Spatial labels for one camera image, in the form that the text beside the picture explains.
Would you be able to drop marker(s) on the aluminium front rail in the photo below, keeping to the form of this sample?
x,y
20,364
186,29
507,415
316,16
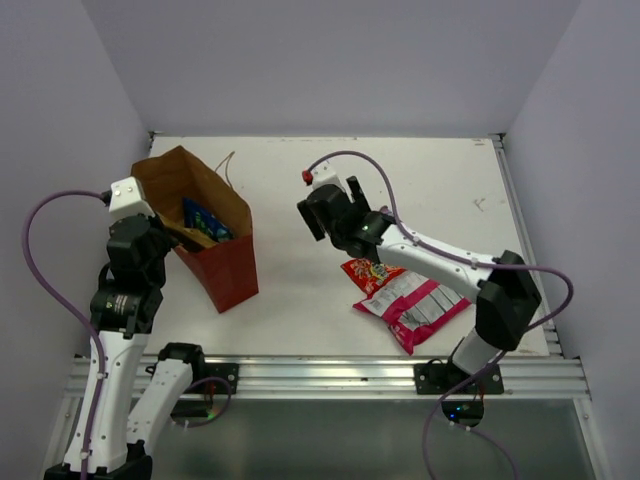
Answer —
x,y
372,378

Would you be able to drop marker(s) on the pink foil snack bag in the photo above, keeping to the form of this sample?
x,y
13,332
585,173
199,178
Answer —
x,y
413,307

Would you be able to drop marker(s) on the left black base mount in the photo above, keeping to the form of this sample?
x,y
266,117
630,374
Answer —
x,y
216,379

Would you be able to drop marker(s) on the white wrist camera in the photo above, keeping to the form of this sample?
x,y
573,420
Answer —
x,y
320,176
128,199

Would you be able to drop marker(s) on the red paper bag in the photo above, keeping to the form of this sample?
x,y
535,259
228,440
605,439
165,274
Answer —
x,y
227,271

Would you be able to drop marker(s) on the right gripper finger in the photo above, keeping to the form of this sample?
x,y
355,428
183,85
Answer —
x,y
355,189
309,211

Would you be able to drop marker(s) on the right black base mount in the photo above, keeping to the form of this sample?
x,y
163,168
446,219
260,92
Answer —
x,y
436,377

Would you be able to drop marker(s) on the red snack packet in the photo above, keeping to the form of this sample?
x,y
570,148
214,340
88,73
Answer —
x,y
370,277

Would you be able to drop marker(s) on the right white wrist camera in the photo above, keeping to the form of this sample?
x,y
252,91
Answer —
x,y
320,176

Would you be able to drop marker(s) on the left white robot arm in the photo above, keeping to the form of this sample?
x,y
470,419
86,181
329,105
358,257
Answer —
x,y
115,436

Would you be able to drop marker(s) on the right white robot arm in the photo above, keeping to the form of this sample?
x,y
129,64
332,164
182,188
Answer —
x,y
501,288

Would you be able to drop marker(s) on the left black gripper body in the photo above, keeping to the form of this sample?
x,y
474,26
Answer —
x,y
164,242

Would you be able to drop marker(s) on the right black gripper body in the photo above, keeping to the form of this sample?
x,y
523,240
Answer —
x,y
336,238

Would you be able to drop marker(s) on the tan kettle chips bag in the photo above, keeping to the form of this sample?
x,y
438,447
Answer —
x,y
190,239

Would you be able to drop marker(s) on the aluminium right side rail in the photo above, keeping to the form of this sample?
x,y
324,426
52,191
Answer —
x,y
548,328

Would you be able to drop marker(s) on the blue Burts crisps bag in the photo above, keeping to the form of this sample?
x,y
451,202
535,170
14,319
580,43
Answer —
x,y
199,218

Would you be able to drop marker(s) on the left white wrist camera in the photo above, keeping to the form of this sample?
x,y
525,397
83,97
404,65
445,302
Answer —
x,y
128,199

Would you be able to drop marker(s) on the aluminium rail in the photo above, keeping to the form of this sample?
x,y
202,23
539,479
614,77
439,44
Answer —
x,y
372,378
548,328

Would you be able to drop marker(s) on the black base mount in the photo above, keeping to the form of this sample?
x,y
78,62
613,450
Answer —
x,y
216,379
436,377

